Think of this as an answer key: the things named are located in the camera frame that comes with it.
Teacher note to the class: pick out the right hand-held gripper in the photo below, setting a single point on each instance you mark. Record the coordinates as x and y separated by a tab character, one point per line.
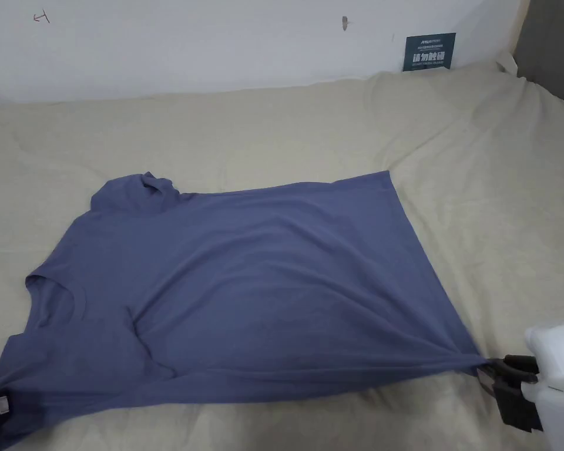
561	376

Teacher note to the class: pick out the blue t-shirt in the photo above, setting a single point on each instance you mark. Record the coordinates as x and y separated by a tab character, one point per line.
244	291

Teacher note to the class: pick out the dark teal sign card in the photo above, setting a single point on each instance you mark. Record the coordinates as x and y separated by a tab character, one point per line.
429	52

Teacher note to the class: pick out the grey padded headboard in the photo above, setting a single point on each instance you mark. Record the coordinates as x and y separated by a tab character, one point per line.
552	47

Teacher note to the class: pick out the bed with beige sheet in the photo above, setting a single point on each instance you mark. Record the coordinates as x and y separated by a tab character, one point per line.
272	131

